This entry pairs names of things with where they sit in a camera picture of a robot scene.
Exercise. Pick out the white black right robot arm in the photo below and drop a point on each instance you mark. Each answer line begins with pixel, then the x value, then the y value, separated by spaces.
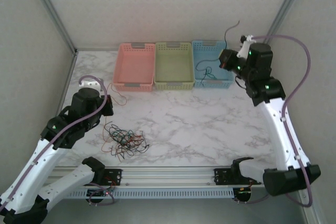
pixel 281 134

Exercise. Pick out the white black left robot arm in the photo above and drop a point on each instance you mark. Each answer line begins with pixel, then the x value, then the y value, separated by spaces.
pixel 26 171

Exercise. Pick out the blue plastic basket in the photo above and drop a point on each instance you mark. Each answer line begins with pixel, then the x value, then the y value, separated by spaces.
pixel 210 51

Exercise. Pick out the pink plastic basket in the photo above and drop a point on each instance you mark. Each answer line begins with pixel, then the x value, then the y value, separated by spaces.
pixel 134 66

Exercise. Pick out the green plastic basket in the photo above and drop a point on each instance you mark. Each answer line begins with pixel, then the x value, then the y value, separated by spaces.
pixel 173 66

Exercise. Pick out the short red power lead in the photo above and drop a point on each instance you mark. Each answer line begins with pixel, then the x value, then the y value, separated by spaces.
pixel 251 184
pixel 113 183

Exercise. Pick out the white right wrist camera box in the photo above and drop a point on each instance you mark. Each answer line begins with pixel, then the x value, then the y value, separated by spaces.
pixel 245 47

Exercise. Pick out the aluminium table edge rail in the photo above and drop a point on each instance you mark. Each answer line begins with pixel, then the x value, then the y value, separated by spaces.
pixel 66 85

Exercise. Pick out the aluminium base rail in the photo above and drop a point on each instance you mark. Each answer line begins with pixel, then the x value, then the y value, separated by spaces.
pixel 170 175

